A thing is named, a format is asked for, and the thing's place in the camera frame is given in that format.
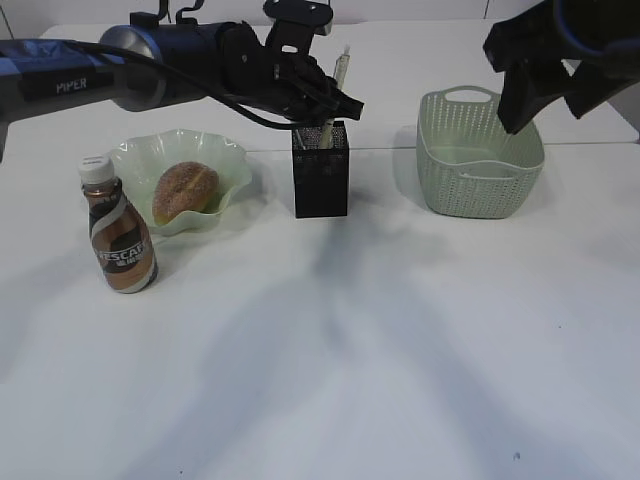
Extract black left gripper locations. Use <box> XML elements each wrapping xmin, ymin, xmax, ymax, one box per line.
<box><xmin>219</xmin><ymin>23</ymin><xmax>364</xmax><ymax>123</ymax></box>

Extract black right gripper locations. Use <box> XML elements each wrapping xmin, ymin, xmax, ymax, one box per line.
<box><xmin>483</xmin><ymin>1</ymin><xmax>639</xmax><ymax>134</ymax></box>

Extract grey pen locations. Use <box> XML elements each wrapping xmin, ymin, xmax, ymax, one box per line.
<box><xmin>293</xmin><ymin>129</ymin><xmax>307</xmax><ymax>150</ymax></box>

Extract cream pen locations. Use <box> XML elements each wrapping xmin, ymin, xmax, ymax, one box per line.
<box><xmin>318</xmin><ymin>44</ymin><xmax>350</xmax><ymax>149</ymax></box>

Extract sugared bread roll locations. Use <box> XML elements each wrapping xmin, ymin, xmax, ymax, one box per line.
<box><xmin>152</xmin><ymin>162</ymin><xmax>219</xmax><ymax>226</ymax></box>

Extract brown Nescafe coffee bottle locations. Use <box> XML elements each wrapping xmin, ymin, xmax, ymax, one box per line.
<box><xmin>78</xmin><ymin>156</ymin><xmax>158</xmax><ymax>294</ymax></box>

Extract black mesh pen holder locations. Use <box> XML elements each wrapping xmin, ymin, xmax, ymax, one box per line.
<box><xmin>291</xmin><ymin>121</ymin><xmax>350</xmax><ymax>219</ymax></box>

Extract green woven plastic basket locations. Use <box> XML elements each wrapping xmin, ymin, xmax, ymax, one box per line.
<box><xmin>416</xmin><ymin>86</ymin><xmax>545</xmax><ymax>220</ymax></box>

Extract green wavy glass plate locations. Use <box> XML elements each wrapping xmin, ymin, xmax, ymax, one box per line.
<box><xmin>109</xmin><ymin>129</ymin><xmax>252</xmax><ymax>236</ymax></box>

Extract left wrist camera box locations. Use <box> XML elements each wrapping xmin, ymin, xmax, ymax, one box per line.
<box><xmin>263</xmin><ymin>0</ymin><xmax>334</xmax><ymax>36</ymax></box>

